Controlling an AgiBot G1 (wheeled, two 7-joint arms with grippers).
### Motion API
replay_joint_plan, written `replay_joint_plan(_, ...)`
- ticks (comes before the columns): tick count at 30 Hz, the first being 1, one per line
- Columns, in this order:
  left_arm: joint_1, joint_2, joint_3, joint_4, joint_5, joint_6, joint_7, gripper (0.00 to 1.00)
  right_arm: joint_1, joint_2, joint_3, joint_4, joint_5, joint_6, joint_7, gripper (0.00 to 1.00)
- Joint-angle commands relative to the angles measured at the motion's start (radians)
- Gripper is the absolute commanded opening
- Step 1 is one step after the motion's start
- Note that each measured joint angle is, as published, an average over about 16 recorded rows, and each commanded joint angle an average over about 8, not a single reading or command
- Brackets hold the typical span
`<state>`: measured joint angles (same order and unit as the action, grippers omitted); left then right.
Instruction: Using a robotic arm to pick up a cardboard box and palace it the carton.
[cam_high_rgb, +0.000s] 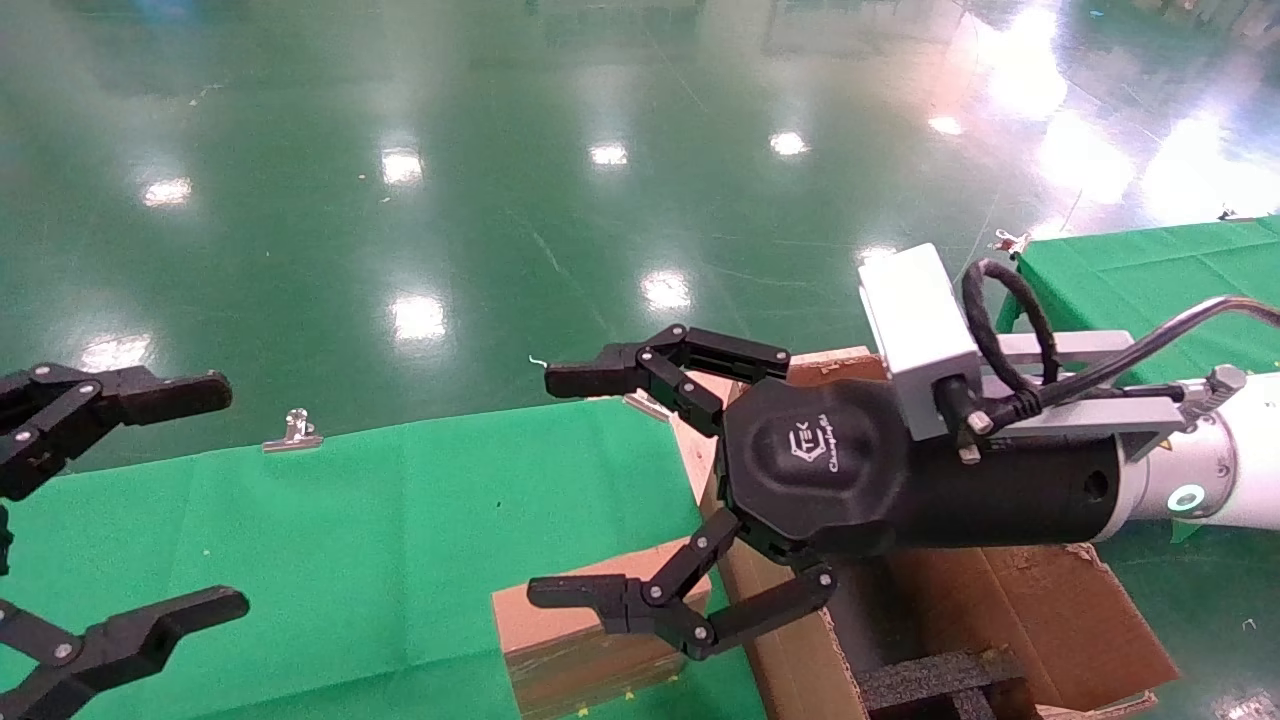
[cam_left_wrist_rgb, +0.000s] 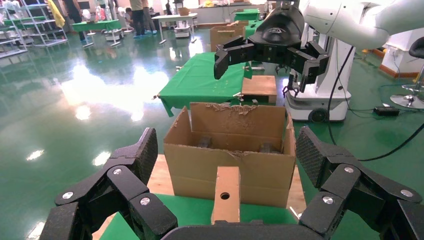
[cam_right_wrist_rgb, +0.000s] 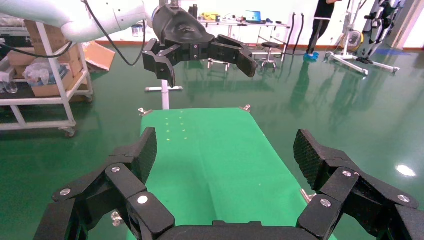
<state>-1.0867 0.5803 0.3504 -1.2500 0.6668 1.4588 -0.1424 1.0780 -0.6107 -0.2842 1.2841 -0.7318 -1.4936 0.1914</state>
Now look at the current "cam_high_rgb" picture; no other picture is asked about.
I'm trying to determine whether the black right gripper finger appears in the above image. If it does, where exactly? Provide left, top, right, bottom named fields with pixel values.
left=544, top=323, right=792, bottom=439
left=526, top=507, right=839, bottom=662

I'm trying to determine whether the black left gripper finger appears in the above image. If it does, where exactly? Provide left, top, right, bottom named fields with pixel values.
left=0, top=364, right=234, bottom=502
left=0, top=586, right=251, bottom=720

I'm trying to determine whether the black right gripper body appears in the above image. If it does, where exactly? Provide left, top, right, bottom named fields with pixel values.
left=721, top=377, right=1120, bottom=558

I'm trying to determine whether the small cardboard box with hole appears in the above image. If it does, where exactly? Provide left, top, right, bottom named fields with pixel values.
left=491, top=538, right=717, bottom=720

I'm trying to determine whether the large open cardboard carton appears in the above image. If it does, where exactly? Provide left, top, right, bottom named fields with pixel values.
left=668, top=346, right=1183, bottom=720

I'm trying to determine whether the black foam bottom pad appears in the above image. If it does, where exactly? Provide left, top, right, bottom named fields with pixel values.
left=828, top=552, right=926, bottom=673

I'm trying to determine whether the large green table cloth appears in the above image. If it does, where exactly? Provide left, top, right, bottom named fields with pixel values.
left=0, top=397, right=767, bottom=720

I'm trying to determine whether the black foam insert block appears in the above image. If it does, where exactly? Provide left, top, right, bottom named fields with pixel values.
left=858, top=646, right=1033, bottom=720

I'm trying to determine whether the green cloth on side table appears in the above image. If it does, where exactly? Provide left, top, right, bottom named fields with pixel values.
left=996, top=214, right=1280, bottom=387

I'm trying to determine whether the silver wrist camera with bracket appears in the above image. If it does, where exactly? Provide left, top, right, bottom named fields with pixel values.
left=857, top=242, right=1247, bottom=465

